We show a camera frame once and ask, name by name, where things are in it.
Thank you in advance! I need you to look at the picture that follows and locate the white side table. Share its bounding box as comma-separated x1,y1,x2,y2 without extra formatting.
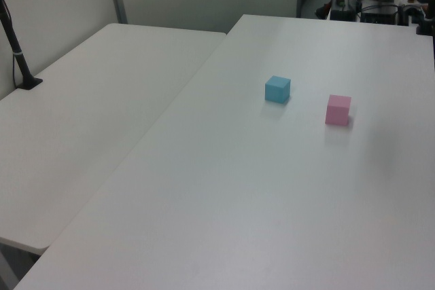
0,22,228,255

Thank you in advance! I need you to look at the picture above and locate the black clamp camera stand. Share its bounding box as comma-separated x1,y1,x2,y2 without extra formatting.
415,0,435,36

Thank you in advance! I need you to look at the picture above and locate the small black device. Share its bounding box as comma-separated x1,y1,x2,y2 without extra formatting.
330,7,356,22

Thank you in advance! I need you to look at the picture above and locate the black equipment box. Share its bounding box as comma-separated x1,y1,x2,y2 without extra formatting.
361,3,399,25

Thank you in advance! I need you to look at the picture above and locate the blue cube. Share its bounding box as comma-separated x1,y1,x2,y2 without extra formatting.
264,75,292,104

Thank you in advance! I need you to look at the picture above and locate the pink cube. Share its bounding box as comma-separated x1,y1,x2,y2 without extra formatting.
324,94,352,126

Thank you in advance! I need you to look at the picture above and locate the black pole with base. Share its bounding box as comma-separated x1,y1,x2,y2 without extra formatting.
0,0,44,91

